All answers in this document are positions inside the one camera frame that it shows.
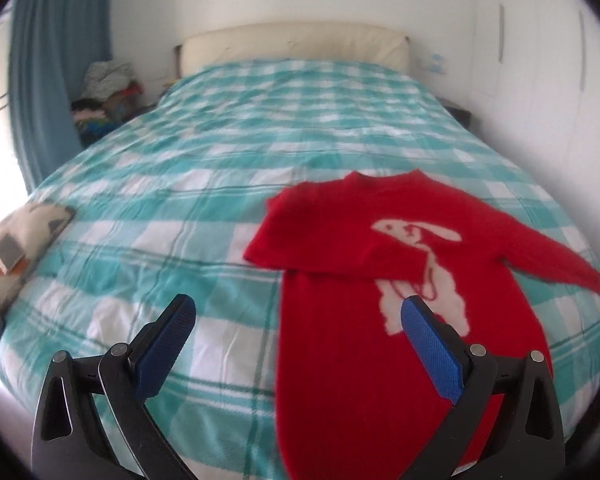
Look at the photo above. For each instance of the patterned beige cushion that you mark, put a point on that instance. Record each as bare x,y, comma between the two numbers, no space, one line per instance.
27,230

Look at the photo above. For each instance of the white wardrobe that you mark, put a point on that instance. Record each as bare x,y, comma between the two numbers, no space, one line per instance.
540,60

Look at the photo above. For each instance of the blue curtain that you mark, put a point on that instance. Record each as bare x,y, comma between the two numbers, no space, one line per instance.
55,60

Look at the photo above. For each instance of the white wall socket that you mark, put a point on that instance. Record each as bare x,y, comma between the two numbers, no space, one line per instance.
436,62

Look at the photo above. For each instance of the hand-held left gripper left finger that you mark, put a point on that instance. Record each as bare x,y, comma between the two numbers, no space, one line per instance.
167,345

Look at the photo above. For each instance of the bed with teal checked cover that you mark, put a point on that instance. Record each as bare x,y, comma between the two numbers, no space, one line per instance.
260,130

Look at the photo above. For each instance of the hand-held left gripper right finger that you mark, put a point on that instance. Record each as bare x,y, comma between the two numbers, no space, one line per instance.
430,345

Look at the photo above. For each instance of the dark bedside table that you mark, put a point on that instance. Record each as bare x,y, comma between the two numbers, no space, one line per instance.
457,110

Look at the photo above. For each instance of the pile of clothes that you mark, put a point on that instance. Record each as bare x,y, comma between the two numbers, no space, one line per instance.
105,95

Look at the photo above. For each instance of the cream padded headboard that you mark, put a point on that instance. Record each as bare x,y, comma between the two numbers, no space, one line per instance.
300,45

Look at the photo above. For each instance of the red knitted sweater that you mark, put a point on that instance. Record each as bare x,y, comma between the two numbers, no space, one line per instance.
340,350

